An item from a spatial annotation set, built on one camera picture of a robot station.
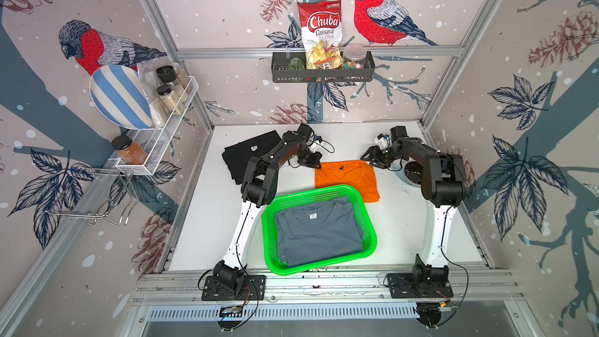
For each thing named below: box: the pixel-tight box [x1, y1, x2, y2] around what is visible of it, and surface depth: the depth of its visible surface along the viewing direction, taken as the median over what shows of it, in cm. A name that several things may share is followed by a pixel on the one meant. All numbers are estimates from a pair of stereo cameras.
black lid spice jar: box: [155, 64, 188, 104], surface depth 81 cm
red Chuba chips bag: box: [297, 0, 343, 70], surface depth 83 cm
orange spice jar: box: [111, 134, 149, 166], surface depth 64 cm
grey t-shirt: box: [274, 195, 364, 268], surface depth 85 cm
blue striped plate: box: [88, 64, 153, 131], surface depth 68 cm
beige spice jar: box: [155, 84, 184, 116], surface depth 78 cm
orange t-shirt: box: [315, 159, 380, 203], surface depth 102 cm
